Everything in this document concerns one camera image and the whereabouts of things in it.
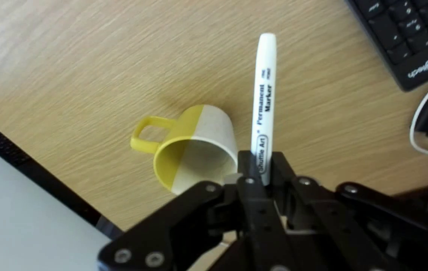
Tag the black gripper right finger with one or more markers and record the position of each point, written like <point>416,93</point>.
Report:
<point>353,230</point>

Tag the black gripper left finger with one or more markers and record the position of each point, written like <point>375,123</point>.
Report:
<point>213,230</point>

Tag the black capped white marker pen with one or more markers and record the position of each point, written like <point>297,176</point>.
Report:
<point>263,99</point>

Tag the yellow and white mug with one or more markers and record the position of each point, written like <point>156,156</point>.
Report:
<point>213,128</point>

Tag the black computer keyboard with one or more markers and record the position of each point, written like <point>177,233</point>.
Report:
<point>408,34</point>

